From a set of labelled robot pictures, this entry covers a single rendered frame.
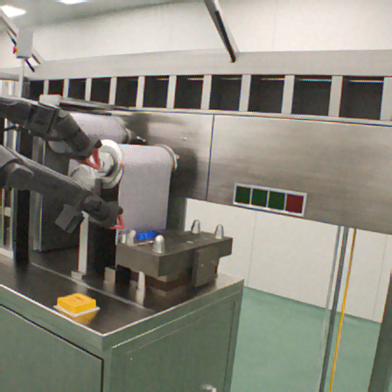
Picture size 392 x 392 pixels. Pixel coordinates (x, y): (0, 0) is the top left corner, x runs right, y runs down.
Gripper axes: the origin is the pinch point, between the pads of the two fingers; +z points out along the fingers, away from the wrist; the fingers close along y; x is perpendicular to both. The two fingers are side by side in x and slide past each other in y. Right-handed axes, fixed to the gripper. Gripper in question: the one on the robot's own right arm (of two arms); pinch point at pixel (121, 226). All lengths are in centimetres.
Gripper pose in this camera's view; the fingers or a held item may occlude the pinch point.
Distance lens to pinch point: 134.5
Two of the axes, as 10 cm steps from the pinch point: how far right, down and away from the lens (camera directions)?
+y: 8.2, 1.5, -5.5
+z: 4.4, 4.5, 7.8
